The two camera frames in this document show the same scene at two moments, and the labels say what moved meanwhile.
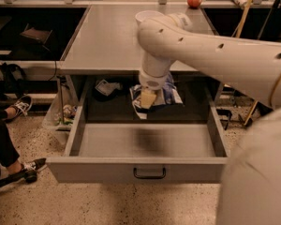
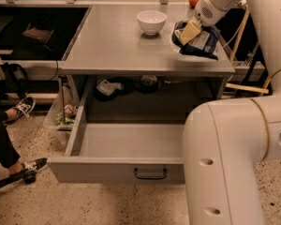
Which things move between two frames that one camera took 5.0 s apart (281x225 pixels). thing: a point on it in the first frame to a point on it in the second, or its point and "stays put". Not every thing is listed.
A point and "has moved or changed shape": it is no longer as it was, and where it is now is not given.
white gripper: x=152 y=82 to x=207 y=10
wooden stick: x=245 y=11 stays put
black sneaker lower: x=31 y=168 stays put
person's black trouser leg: x=4 y=150 stays put
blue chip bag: x=167 y=96 has moved or changed shape
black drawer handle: x=149 y=176 stays put
